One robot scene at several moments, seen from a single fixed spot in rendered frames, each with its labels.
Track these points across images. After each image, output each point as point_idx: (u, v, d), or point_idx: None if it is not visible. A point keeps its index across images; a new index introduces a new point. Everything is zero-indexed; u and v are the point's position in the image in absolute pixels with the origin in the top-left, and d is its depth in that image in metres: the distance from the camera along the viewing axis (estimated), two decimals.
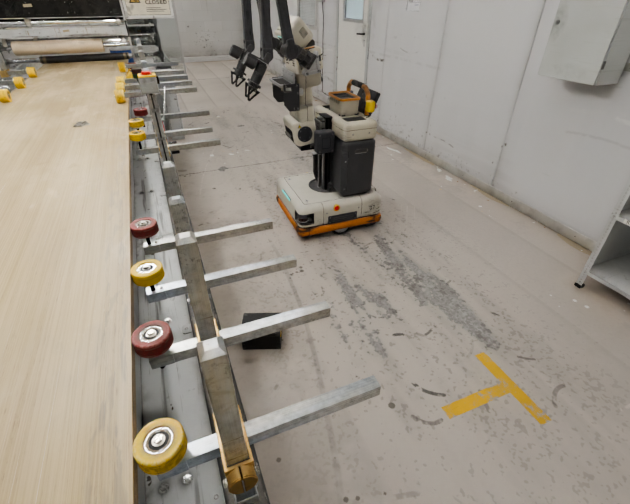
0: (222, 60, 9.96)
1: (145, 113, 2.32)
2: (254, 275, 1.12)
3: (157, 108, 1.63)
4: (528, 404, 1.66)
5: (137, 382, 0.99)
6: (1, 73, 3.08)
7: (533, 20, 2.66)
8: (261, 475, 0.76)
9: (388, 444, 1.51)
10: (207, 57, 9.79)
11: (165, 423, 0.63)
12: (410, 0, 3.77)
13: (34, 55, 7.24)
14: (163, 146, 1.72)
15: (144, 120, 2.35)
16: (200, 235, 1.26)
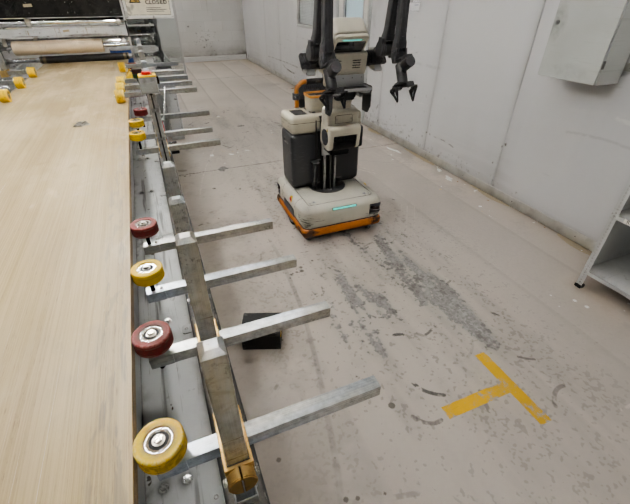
0: (222, 60, 9.96)
1: (145, 113, 2.32)
2: (254, 275, 1.12)
3: (157, 108, 1.63)
4: (528, 404, 1.66)
5: (137, 382, 0.99)
6: (1, 73, 3.08)
7: (533, 20, 2.66)
8: (261, 475, 0.76)
9: (388, 444, 1.51)
10: (207, 57, 9.79)
11: (165, 423, 0.63)
12: (410, 0, 3.77)
13: (34, 55, 7.24)
14: (163, 146, 1.72)
15: (144, 120, 2.35)
16: (200, 235, 1.26)
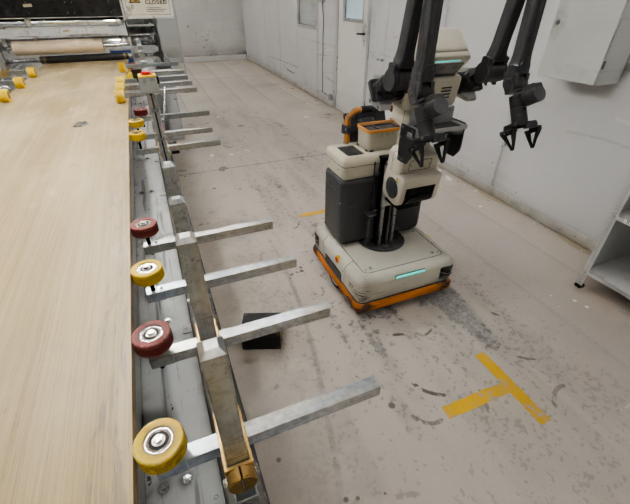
0: (222, 60, 9.96)
1: (145, 113, 2.32)
2: (254, 275, 1.12)
3: (157, 108, 1.63)
4: (528, 404, 1.66)
5: (137, 382, 0.99)
6: (1, 73, 3.08)
7: None
8: (261, 475, 0.76)
9: (388, 444, 1.51)
10: (207, 57, 9.79)
11: (165, 423, 0.63)
12: None
13: (34, 55, 7.24)
14: (163, 146, 1.72)
15: (144, 120, 2.35)
16: (200, 235, 1.26)
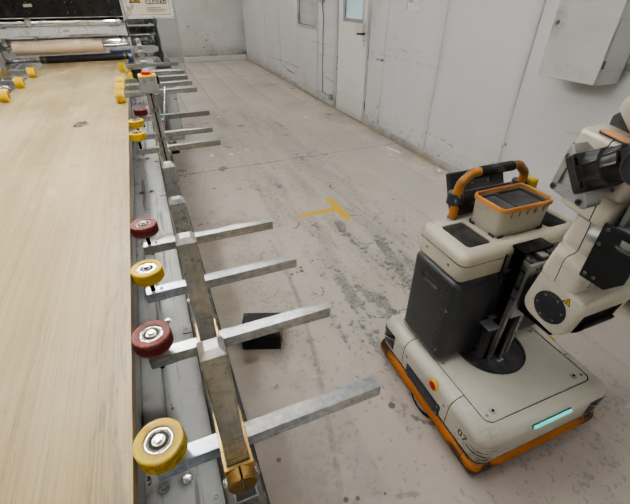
0: (222, 60, 9.96)
1: (145, 113, 2.32)
2: (254, 275, 1.12)
3: (157, 108, 1.63)
4: None
5: (137, 382, 0.99)
6: (1, 73, 3.08)
7: (533, 20, 2.66)
8: (261, 475, 0.76)
9: (388, 444, 1.51)
10: (207, 57, 9.79)
11: (165, 423, 0.63)
12: (410, 0, 3.77)
13: (34, 55, 7.24)
14: (163, 146, 1.72)
15: (144, 120, 2.35)
16: (200, 235, 1.26)
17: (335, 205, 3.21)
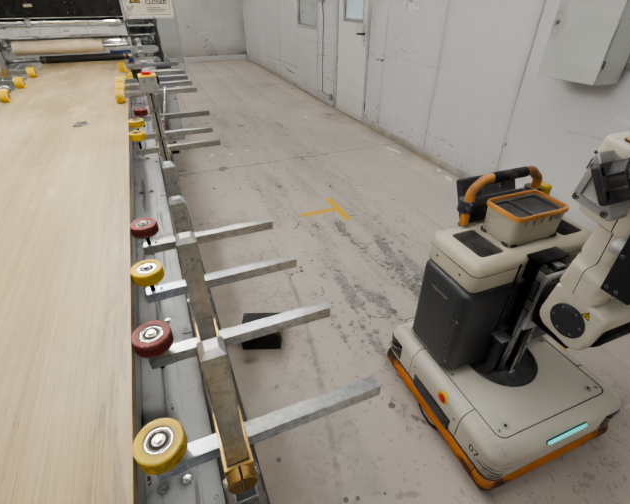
0: (222, 60, 9.96)
1: (145, 113, 2.32)
2: (254, 275, 1.12)
3: (157, 108, 1.63)
4: None
5: (137, 382, 0.99)
6: (1, 73, 3.08)
7: (533, 20, 2.66)
8: (261, 475, 0.76)
9: (388, 444, 1.51)
10: (207, 57, 9.79)
11: (165, 423, 0.63)
12: (410, 0, 3.77)
13: (34, 55, 7.24)
14: (163, 146, 1.72)
15: (144, 120, 2.35)
16: (200, 235, 1.26)
17: (335, 205, 3.21)
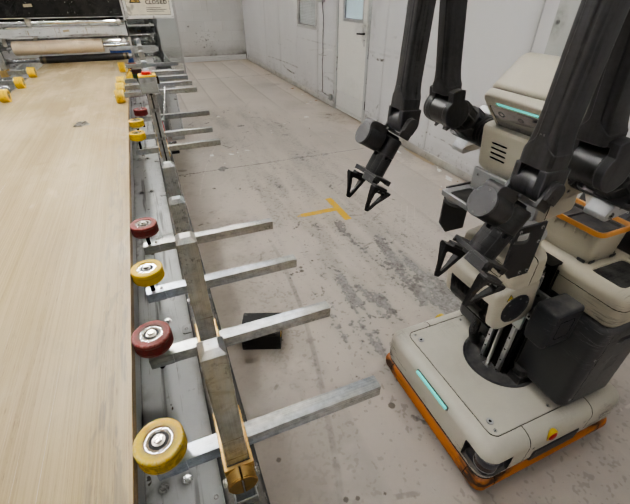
0: (222, 60, 9.96)
1: (145, 113, 2.32)
2: (254, 275, 1.12)
3: (157, 108, 1.63)
4: None
5: (137, 382, 0.99)
6: (1, 73, 3.08)
7: (533, 20, 2.66)
8: (261, 475, 0.76)
9: (388, 444, 1.51)
10: (207, 57, 9.79)
11: (165, 423, 0.63)
12: None
13: (34, 55, 7.24)
14: (163, 146, 1.72)
15: (144, 120, 2.35)
16: (200, 235, 1.26)
17: (335, 205, 3.21)
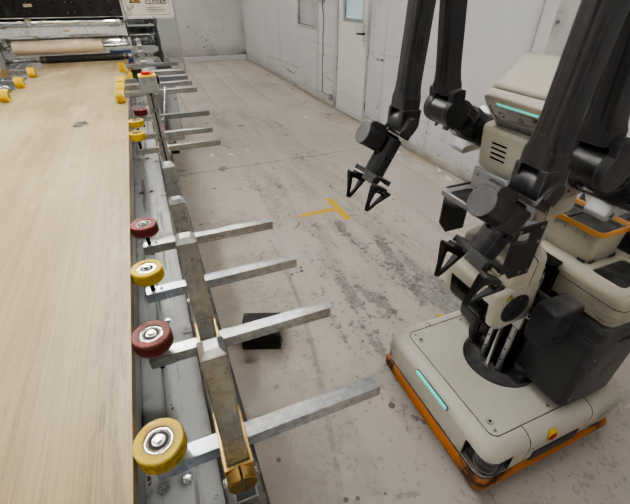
0: (222, 60, 9.96)
1: (145, 113, 2.32)
2: (254, 275, 1.12)
3: (157, 108, 1.63)
4: None
5: (137, 382, 0.99)
6: (1, 73, 3.08)
7: (533, 20, 2.66)
8: (261, 475, 0.76)
9: (388, 444, 1.51)
10: (207, 57, 9.79)
11: (165, 423, 0.63)
12: None
13: (34, 55, 7.24)
14: (163, 146, 1.72)
15: (144, 120, 2.35)
16: (200, 235, 1.26)
17: (335, 205, 3.21)
